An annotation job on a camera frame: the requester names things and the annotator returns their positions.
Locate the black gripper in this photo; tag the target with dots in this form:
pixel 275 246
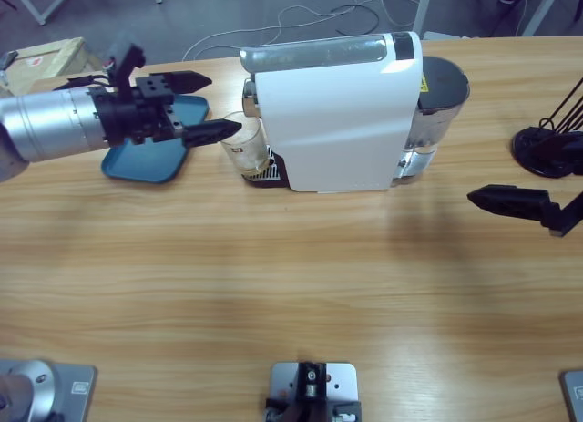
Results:
pixel 567 217
pixel 136 114

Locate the clear drinking glass red logo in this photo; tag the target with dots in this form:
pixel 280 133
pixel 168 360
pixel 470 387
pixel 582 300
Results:
pixel 246 153

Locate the grey coffee machine lever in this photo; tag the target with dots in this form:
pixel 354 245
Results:
pixel 314 53

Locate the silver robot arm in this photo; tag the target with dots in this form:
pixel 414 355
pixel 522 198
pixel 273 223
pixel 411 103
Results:
pixel 50 121

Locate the white capsule coffee machine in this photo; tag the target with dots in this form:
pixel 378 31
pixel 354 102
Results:
pixel 337 121

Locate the blue plastic tray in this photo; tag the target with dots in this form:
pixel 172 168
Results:
pixel 141 164

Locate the black drip tray metal grille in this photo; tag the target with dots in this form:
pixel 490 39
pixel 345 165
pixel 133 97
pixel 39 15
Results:
pixel 272 169

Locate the clear water tank black lid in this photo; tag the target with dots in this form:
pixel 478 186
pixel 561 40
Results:
pixel 444 85

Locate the wooden shipping crate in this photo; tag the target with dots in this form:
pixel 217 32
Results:
pixel 50 59

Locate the grey metal clamp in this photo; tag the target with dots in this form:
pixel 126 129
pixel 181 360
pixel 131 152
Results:
pixel 9 58

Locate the white metal table frame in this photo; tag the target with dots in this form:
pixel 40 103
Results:
pixel 40 13

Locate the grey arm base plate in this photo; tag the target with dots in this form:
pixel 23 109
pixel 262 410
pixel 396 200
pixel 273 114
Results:
pixel 574 394
pixel 68 390

